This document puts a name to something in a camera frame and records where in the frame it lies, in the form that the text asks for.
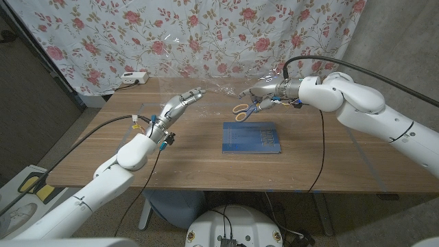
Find black power strip cable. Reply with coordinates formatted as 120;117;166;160
115;80;140;92

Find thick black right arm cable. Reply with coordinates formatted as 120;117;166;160
282;55;439;108

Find floral rose curtain backdrop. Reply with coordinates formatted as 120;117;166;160
6;0;368;97

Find black cable on robot base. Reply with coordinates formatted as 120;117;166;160
209;204;235;239

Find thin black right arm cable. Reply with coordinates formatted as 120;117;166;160
306;109;326;194

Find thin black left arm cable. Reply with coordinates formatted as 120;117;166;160
113;148;163;238

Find black floor plug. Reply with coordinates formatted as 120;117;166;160
291;233;316;247

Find blue grey stool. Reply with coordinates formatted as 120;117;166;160
142;190;206;230

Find yellow black foot pedal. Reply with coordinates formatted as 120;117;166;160
17;172;58;203

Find white power strip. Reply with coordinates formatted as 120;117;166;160
120;71;150;85

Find white pedal board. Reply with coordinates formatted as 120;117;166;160
0;164;93;239

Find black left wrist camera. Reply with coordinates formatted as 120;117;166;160
158;131;176;152

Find clear cling film sheet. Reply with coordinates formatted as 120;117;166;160
150;30;302;121

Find white robot torso edge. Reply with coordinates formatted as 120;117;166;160
0;236;439;247

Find blue notebook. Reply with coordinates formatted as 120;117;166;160
222;121;282;154

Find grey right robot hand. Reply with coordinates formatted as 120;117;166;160
239;77;302;110

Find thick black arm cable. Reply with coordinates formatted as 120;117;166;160
0;114;152;217
282;55;439;108

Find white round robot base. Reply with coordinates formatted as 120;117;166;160
185;204;285;247

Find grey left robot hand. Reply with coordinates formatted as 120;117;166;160
145;86;207;143

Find grey orange handled scissors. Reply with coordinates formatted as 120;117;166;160
232;99;263;123

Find grey table leg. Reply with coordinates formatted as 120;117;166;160
311;192;335;237

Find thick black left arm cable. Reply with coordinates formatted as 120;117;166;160
0;114;152;217

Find dark perforated partition panel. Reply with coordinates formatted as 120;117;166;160
0;6;86;186

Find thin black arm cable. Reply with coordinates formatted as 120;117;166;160
113;148;163;238
306;109;326;194

